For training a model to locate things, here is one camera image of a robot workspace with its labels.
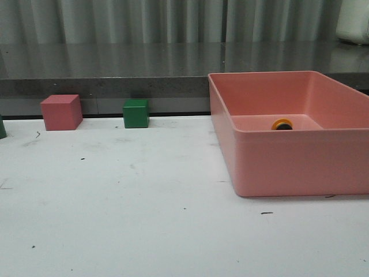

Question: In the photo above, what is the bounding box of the grey back counter shelf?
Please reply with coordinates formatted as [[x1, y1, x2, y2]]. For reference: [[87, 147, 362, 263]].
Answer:
[[1, 41, 368, 119]]

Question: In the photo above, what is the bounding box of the pink plastic bin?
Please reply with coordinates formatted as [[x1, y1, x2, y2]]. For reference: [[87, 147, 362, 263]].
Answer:
[[208, 71, 368, 197]]

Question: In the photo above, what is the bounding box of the white appliance in background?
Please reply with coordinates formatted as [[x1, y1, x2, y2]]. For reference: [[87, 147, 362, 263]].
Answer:
[[336, 0, 368, 45]]

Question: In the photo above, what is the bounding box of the pink cube block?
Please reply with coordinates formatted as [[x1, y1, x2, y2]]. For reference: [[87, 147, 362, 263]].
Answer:
[[40, 94, 83, 131]]

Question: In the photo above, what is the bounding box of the green cube block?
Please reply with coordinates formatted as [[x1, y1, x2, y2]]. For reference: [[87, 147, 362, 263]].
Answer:
[[123, 99, 149, 129]]

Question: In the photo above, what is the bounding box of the yellow push button switch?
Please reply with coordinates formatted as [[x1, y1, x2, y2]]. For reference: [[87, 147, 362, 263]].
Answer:
[[271, 118, 293, 130]]

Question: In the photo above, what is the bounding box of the dark green block at edge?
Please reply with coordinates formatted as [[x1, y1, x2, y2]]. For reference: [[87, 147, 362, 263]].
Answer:
[[0, 115, 7, 139]]

